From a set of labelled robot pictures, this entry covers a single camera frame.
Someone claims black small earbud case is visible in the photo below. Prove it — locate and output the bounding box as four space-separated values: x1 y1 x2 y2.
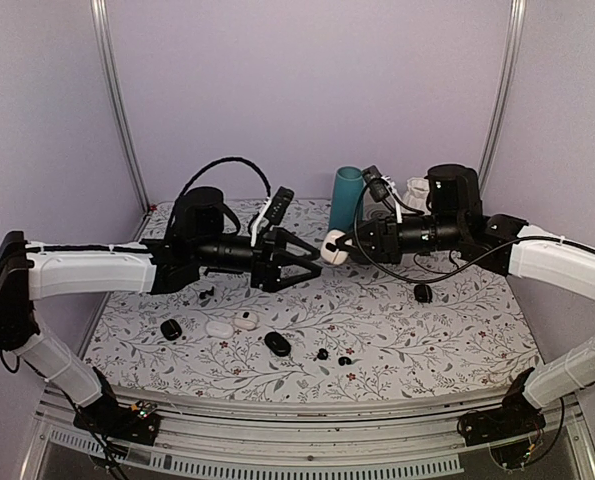
160 319 183 341

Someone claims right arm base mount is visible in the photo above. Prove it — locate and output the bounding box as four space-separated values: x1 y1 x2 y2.
457 367 546 446

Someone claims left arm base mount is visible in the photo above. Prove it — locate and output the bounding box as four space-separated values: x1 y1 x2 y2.
73 398 162 446

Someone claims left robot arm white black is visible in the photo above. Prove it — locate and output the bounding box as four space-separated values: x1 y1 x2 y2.
0 186 321 434

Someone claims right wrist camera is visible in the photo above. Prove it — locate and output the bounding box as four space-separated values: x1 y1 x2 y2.
361 165 403 223

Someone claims front aluminium rail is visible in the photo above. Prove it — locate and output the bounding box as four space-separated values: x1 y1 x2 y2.
21 389 595 476

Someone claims black earbud charging case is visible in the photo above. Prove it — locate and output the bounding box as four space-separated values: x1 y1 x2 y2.
413 283 433 304

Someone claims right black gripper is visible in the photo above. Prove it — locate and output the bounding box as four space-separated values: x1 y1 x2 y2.
336 212 464 266

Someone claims white ribbed vase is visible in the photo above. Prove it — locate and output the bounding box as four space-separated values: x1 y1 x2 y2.
403 177 430 214

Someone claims black earbud pair left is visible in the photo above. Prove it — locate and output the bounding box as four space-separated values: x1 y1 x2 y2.
199 287 215 300

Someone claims teal tall vase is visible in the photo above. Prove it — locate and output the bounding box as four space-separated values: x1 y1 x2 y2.
328 166 364 232

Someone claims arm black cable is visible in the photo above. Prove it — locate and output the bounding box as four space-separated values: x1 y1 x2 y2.
179 156 273 201
352 184 521 286

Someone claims black oval earbud case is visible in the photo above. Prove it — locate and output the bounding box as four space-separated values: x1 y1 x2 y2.
264 332 291 357

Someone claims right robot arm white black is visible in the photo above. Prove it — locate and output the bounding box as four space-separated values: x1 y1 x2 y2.
321 164 595 436

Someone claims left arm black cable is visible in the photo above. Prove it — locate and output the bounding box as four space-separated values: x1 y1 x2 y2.
179 156 273 201

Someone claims white closed earbud case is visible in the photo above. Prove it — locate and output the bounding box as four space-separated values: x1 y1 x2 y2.
205 321 234 339

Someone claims cream earbud case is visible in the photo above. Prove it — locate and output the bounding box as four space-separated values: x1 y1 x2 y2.
320 229 348 266

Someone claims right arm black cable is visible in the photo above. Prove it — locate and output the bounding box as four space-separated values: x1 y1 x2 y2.
352 184 521 286

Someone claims white open earbud case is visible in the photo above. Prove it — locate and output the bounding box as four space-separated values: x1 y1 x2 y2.
233 311 259 331

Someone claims floral patterned table mat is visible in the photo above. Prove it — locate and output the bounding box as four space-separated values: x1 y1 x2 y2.
84 199 542 405

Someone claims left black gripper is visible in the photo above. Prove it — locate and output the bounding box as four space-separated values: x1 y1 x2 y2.
193 227 322 292

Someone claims left aluminium frame post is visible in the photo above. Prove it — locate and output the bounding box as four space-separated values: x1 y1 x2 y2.
90 0 150 212

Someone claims aluminium frame post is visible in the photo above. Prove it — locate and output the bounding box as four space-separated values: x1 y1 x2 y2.
90 0 150 212
479 0 527 185

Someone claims right aluminium frame post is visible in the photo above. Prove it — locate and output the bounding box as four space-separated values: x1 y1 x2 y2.
479 0 527 185

